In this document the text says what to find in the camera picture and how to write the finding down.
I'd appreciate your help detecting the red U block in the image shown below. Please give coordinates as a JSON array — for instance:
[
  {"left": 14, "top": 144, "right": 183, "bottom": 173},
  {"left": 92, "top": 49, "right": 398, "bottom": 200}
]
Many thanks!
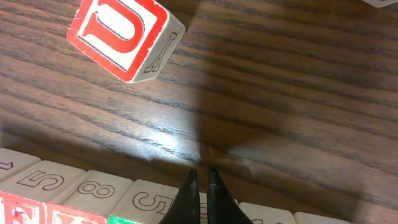
[
  {"left": 67, "top": 0, "right": 186, "bottom": 83},
  {"left": 46, "top": 170, "right": 133, "bottom": 224}
]

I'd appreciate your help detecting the red I block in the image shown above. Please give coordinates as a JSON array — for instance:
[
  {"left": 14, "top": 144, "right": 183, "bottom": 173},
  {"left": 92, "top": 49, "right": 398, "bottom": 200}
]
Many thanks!
[{"left": 200, "top": 192, "right": 241, "bottom": 224}]

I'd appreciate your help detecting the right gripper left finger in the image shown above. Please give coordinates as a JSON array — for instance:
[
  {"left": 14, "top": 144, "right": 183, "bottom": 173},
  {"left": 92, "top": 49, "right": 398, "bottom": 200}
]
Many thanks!
[{"left": 159, "top": 169, "right": 200, "bottom": 224}]

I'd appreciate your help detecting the blue P block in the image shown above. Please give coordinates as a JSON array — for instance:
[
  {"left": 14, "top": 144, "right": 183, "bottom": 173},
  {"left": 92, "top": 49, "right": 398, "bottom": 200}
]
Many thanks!
[{"left": 239, "top": 202, "right": 296, "bottom": 224}]

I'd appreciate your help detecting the yellow S block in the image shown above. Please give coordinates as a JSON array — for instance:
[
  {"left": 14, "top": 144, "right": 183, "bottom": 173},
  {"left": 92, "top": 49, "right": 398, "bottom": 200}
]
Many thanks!
[{"left": 294, "top": 212, "right": 350, "bottom": 224}]

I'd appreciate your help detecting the green N block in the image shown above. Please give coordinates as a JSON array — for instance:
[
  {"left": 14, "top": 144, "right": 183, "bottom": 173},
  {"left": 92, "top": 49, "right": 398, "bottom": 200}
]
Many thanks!
[{"left": 0, "top": 148, "right": 41, "bottom": 182}]

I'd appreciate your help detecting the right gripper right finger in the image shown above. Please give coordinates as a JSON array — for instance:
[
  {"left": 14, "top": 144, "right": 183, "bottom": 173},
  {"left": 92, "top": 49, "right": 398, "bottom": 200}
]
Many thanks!
[{"left": 207, "top": 167, "right": 252, "bottom": 224}]

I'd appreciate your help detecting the green B block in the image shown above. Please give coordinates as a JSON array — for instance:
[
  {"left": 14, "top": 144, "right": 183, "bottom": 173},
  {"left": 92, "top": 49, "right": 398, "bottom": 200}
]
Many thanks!
[{"left": 362, "top": 0, "right": 398, "bottom": 7}]

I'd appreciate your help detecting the red E block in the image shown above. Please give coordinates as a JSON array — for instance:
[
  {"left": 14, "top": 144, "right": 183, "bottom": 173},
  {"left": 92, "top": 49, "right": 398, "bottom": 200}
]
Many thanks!
[{"left": 1, "top": 161, "right": 86, "bottom": 223}]

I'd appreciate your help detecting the green R block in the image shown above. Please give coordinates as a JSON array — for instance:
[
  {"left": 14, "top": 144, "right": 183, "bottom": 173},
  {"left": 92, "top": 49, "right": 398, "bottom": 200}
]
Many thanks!
[{"left": 108, "top": 179, "right": 178, "bottom": 224}]

